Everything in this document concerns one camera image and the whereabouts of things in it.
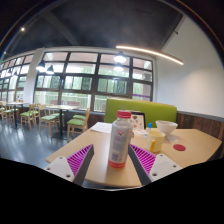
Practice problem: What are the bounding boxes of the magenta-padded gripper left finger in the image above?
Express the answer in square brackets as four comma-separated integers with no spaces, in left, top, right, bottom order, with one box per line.
[44,143,95,187]

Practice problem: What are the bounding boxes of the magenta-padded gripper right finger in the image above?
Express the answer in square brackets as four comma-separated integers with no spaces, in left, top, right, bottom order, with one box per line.
[128,143,183,187]

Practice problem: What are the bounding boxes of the red-capped clear drink bottle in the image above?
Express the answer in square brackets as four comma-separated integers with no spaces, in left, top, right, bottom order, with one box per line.
[107,110,134,169]

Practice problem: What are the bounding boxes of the flat round red coaster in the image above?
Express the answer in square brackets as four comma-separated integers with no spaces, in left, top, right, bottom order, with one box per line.
[172,143,187,152]

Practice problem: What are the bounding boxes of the yellow cup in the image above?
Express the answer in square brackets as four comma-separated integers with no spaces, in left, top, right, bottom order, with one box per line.
[145,129,166,154]

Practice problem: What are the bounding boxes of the clear plastic wrapper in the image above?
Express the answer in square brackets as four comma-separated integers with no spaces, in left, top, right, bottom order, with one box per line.
[165,134,180,144]

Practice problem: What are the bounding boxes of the white bowl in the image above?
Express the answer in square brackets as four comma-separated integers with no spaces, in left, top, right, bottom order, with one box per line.
[155,119,179,137]

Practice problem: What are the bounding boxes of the wooden chairs with green seats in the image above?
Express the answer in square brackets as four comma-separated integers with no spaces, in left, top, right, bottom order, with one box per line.
[0,101,91,143]

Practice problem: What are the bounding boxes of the black-framed picture stand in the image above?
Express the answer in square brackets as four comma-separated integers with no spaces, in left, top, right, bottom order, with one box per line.
[130,111,147,132]

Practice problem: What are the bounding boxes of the white paper sheet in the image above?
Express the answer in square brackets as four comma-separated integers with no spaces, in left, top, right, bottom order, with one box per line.
[90,121,113,134]

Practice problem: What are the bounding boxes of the green upholstered bench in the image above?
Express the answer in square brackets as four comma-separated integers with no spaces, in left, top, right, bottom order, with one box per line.
[103,97,178,129]

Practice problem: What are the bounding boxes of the wooden dining table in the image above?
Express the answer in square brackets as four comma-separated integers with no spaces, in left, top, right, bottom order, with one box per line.
[6,100,26,129]
[46,104,79,139]

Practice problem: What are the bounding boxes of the long linear ceiling light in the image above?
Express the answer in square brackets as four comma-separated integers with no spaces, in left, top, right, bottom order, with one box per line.
[115,45,185,66]

